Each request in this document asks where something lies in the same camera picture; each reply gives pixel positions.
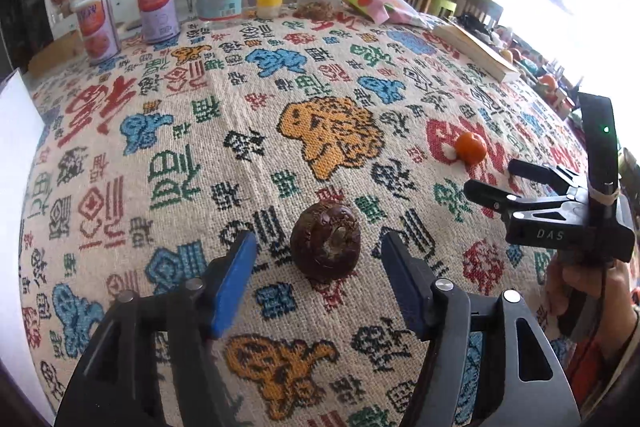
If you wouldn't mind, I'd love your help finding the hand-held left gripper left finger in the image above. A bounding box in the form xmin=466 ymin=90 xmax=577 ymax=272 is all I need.
xmin=54 ymin=231 xmax=258 ymax=427

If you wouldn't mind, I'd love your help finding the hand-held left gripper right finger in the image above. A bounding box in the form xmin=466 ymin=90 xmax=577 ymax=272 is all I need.
xmin=380 ymin=231 xmax=581 ymax=427

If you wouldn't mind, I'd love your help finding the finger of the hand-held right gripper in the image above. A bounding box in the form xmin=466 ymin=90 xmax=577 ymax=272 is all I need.
xmin=507 ymin=159 xmax=592 ymax=200
xmin=462 ymin=179 xmax=578 ymax=223

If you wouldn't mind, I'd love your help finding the small orange mandarin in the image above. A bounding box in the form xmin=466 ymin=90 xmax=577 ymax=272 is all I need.
xmin=455 ymin=132 xmax=487 ymax=165

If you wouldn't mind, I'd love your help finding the dark brown wrinkled fruit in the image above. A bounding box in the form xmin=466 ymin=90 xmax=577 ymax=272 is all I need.
xmin=290 ymin=201 xmax=360 ymax=280

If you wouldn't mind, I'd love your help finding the person's right forearm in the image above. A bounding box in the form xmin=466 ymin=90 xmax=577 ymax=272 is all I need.
xmin=567 ymin=307 xmax=640 ymax=408

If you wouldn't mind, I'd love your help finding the person's right hand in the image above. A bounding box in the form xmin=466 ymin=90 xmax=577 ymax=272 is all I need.
xmin=544 ymin=254 xmax=636 ymax=358

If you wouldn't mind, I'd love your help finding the patterned woven tablecloth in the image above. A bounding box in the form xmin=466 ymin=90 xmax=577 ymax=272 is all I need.
xmin=17 ymin=4 xmax=596 ymax=427

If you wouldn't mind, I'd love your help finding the thick paperback book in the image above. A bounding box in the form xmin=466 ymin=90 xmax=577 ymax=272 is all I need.
xmin=432 ymin=23 xmax=522 ymax=84

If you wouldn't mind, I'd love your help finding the pink and green snack bag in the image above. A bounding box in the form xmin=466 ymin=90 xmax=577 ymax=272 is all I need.
xmin=342 ymin=0 xmax=431 ymax=28

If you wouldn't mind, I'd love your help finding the white board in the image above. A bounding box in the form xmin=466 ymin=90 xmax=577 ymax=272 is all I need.
xmin=0 ymin=68 xmax=56 ymax=423

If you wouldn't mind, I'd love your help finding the dried brown husk fruit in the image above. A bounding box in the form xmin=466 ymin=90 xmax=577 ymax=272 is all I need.
xmin=294 ymin=1 xmax=337 ymax=20

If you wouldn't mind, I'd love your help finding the purple labelled tin can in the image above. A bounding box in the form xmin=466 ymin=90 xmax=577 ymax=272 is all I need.
xmin=136 ymin=0 xmax=181 ymax=45

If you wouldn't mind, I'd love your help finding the pink labelled tin can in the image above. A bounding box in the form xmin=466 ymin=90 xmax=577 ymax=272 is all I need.
xmin=75 ymin=0 xmax=121 ymax=66

